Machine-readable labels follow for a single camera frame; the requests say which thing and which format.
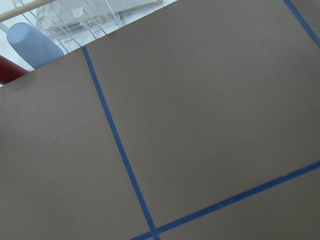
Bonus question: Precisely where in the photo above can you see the red cylinder tube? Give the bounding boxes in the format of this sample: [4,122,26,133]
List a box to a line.
[0,55,29,85]

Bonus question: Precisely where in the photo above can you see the clear plastic bag with items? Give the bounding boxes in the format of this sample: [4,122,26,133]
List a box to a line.
[23,0,172,54]

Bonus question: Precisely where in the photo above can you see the light blue plastic cup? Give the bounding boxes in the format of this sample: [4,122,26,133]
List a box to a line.
[6,22,64,69]

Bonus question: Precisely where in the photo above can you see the wooden stick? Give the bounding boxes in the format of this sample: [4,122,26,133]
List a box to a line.
[0,0,55,22]

